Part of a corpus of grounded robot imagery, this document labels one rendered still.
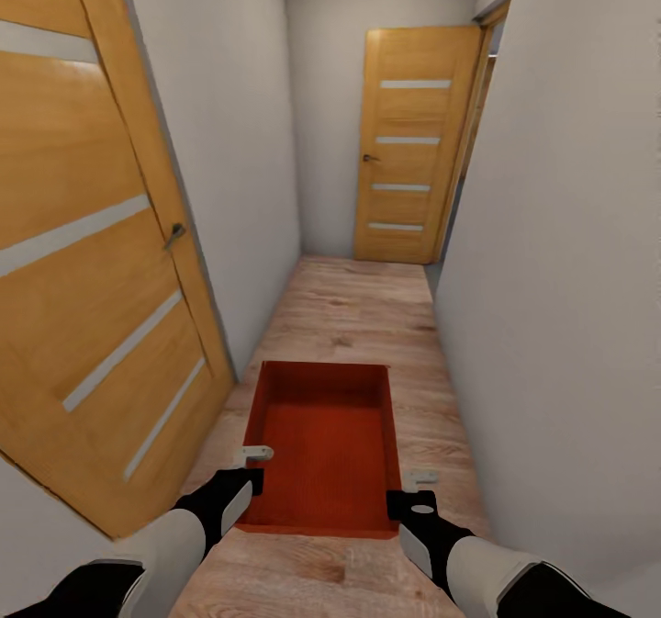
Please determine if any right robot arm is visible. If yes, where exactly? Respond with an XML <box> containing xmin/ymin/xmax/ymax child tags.
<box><xmin>387</xmin><ymin>468</ymin><xmax>630</xmax><ymax>618</ymax></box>

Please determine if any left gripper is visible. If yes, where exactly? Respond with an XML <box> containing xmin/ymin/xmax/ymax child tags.
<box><xmin>242</xmin><ymin>468</ymin><xmax>263</xmax><ymax>496</ymax></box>

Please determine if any storage box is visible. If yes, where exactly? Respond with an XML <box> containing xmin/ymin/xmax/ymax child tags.
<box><xmin>232</xmin><ymin>361</ymin><xmax>403</xmax><ymax>540</ymax></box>

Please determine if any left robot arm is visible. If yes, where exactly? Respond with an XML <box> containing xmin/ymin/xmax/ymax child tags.
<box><xmin>6</xmin><ymin>445</ymin><xmax>274</xmax><ymax>618</ymax></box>

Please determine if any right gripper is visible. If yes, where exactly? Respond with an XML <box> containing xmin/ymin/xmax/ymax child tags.
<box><xmin>387</xmin><ymin>490</ymin><xmax>438</xmax><ymax>522</ymax></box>

